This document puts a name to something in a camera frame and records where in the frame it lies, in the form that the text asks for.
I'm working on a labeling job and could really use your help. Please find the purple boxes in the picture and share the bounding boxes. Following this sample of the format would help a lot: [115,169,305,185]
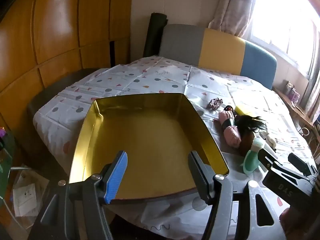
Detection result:
[285,81,300,103]

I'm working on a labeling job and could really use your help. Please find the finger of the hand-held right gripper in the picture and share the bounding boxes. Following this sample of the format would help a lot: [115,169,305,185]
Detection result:
[257,147,282,173]
[287,152,318,177]

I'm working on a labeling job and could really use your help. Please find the window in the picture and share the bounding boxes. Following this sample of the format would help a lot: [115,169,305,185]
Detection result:
[250,0,320,78]

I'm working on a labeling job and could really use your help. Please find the pink cloth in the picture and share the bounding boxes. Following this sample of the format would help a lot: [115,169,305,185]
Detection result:
[219,111,242,147]

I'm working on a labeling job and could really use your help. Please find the wooden wardrobe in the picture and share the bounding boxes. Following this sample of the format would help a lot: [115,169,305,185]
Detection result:
[0,0,134,140]

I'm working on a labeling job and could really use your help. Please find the black rolled mat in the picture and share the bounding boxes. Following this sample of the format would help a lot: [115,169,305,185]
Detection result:
[143,12,168,57]

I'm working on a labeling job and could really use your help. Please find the gold tin box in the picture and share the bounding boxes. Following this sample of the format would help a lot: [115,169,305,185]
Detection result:
[69,93,230,204]

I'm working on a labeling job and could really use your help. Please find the patterned curtain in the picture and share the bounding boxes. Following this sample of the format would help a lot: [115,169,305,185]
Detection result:
[209,0,263,37]

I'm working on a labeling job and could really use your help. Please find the papers on floor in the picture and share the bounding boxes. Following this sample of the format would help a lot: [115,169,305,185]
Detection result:
[11,171,50,218]

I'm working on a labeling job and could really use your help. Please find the wooden desk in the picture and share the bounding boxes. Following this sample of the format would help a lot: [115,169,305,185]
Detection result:
[272,86,320,140]

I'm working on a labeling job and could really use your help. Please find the green bag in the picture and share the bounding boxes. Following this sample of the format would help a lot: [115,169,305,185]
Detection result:
[0,127,15,200]

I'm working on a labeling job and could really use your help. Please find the grey yellow blue headboard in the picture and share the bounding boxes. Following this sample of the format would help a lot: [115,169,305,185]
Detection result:
[159,24,277,90]

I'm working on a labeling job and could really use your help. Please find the person's right hand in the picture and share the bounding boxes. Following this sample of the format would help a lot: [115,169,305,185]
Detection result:
[279,206,300,240]

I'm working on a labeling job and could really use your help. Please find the black hair piece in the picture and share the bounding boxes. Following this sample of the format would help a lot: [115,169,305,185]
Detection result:
[234,115,268,155]

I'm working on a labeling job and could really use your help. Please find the patterned scrunchie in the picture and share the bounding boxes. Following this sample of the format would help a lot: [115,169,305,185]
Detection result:
[206,97,224,110]

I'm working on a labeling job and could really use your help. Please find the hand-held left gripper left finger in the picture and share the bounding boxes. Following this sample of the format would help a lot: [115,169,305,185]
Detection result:
[27,151,128,240]

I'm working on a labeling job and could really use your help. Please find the printed bed sheet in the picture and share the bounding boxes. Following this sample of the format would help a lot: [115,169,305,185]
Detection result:
[32,55,320,240]

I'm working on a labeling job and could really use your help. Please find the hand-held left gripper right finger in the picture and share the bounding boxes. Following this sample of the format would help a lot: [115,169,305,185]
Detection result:
[187,151,287,240]

